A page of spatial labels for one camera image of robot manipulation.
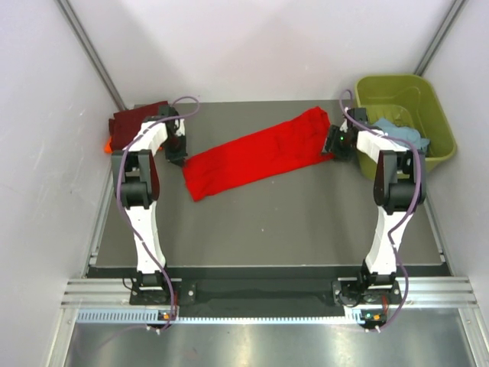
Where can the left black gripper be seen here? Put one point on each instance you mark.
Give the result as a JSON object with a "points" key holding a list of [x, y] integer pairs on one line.
{"points": [[178, 157]]}

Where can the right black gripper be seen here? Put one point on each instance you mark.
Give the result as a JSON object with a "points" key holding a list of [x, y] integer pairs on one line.
{"points": [[331, 144]]}

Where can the red t shirt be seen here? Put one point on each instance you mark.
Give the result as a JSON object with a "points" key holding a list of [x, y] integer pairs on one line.
{"points": [[282, 148]]}

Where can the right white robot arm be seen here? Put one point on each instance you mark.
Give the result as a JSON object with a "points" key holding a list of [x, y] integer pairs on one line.
{"points": [[399, 187]]}

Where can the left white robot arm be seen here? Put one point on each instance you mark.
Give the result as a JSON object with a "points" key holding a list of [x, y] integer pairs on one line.
{"points": [[137, 190]]}

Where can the folded maroon t shirt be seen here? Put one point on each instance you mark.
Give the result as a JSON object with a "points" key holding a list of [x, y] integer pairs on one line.
{"points": [[125, 125]]}

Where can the folded orange t shirt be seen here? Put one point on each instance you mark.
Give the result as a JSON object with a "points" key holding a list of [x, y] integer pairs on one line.
{"points": [[110, 146]]}

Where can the light blue t shirt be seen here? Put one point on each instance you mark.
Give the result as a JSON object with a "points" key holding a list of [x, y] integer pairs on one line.
{"points": [[403, 132]]}

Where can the olive green plastic bin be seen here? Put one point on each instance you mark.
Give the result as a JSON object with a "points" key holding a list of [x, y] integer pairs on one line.
{"points": [[408, 100]]}

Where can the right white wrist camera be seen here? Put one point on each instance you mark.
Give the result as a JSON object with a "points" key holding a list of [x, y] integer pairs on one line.
{"points": [[346, 124]]}

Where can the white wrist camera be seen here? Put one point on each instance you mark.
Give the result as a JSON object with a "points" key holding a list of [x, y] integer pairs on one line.
{"points": [[346, 124], [180, 129]]}

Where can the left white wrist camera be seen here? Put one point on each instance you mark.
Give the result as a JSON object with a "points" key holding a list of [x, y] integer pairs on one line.
{"points": [[180, 129]]}

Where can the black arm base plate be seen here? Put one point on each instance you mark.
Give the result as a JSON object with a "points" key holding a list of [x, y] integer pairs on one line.
{"points": [[254, 292]]}

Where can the grey slotted cable duct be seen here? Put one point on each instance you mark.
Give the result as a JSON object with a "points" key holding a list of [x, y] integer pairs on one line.
{"points": [[160, 317]]}

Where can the aluminium frame rail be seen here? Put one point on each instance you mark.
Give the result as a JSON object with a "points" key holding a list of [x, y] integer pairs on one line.
{"points": [[440, 292]]}

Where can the left aluminium corner post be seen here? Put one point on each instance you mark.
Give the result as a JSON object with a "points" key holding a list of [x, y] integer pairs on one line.
{"points": [[72, 19]]}

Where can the aluminium corner post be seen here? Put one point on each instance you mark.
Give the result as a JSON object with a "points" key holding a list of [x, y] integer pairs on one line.
{"points": [[72, 19], [442, 31]]}

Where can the right aluminium corner post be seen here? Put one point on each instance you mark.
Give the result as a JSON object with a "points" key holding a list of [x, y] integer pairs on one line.
{"points": [[442, 31]]}

